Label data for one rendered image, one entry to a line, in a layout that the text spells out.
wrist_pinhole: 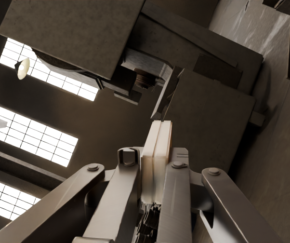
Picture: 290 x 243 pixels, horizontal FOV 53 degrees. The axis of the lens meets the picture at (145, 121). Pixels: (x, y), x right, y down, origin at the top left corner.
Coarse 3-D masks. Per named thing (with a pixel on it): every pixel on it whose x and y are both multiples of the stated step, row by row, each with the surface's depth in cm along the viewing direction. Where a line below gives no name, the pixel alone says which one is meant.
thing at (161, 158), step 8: (168, 128) 20; (160, 136) 19; (168, 136) 19; (160, 144) 18; (168, 144) 18; (160, 152) 16; (168, 152) 17; (160, 160) 16; (168, 160) 17; (160, 168) 16; (160, 176) 16; (160, 184) 16; (160, 192) 16; (160, 200) 17
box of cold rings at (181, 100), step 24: (192, 72) 229; (168, 96) 264; (192, 96) 228; (216, 96) 229; (240, 96) 230; (168, 120) 228; (192, 120) 228; (216, 120) 229; (240, 120) 229; (144, 144) 277; (192, 144) 227; (216, 144) 228; (192, 168) 228
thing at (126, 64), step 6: (126, 66) 495; (132, 66) 460; (138, 72) 462; (144, 72) 460; (150, 72) 446; (138, 78) 458; (144, 78) 458; (150, 78) 464; (156, 78) 490; (138, 84) 467; (144, 84) 468; (150, 84) 468; (156, 84) 466; (162, 84) 492
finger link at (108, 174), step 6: (108, 174) 16; (102, 180) 15; (108, 180) 15; (138, 180) 16; (96, 186) 15; (102, 186) 15; (138, 186) 16; (90, 192) 15; (96, 192) 15; (102, 192) 15; (138, 192) 16; (90, 198) 15; (96, 198) 15; (138, 198) 16; (90, 204) 15; (96, 204) 15
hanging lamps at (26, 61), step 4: (4, 60) 785; (24, 60) 787; (28, 60) 797; (16, 64) 772; (20, 64) 757; (24, 64) 801; (28, 64) 808; (16, 68) 767; (20, 68) 782; (24, 68) 807; (28, 68) 815; (16, 72) 771; (20, 72) 799; (24, 72) 809; (20, 76) 794; (24, 76) 808
